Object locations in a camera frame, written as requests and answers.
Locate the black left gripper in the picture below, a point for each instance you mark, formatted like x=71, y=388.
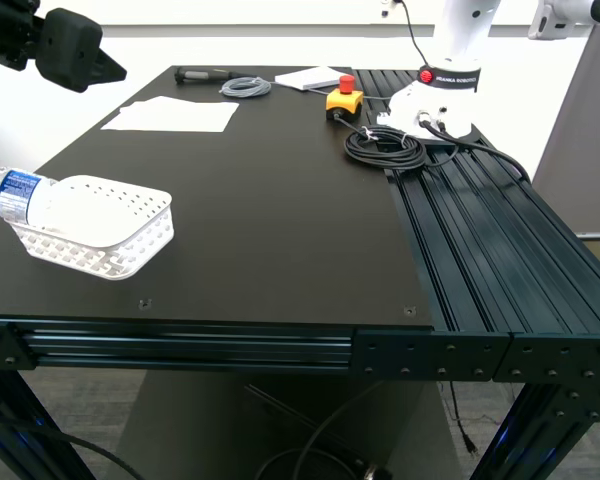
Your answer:
x=70, y=47

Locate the white robot arm with base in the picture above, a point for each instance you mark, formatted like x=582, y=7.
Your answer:
x=445, y=95

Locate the white paper sheet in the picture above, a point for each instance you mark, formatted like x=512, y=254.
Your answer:
x=180, y=117

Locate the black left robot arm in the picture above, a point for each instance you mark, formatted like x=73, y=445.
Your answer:
x=5, y=30

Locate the yellow red emergency stop button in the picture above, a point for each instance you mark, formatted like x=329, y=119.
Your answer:
x=345, y=100

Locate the white flat box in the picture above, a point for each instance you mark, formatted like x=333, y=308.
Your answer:
x=310, y=77

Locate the clear plastic water bottle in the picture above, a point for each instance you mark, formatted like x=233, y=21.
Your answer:
x=20, y=195

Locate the white perforated plastic basket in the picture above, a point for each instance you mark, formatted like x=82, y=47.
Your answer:
x=130, y=250

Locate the black aluminium extrusion table frame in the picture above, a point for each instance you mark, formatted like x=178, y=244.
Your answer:
x=480, y=225

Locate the grey brown partition panel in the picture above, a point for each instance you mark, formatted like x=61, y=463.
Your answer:
x=590, y=125

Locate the white wall outlet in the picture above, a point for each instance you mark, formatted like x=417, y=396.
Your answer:
x=386, y=7

